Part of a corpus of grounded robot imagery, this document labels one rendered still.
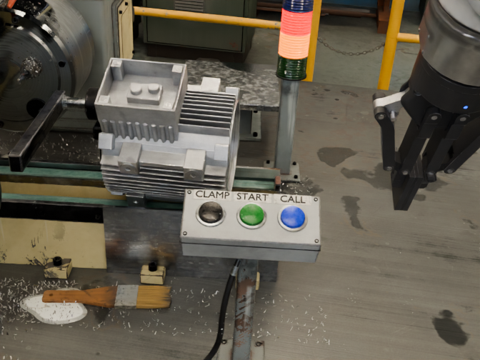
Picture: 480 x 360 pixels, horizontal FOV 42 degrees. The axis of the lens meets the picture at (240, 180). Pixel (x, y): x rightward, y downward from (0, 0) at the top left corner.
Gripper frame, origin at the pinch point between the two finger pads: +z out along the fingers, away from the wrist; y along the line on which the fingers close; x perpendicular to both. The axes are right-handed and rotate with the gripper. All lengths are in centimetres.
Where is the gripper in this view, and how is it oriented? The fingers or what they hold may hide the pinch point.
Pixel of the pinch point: (407, 183)
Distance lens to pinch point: 70.8
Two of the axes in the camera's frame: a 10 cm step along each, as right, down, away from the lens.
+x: -0.4, 8.4, -5.4
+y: -10.0, -0.5, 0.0
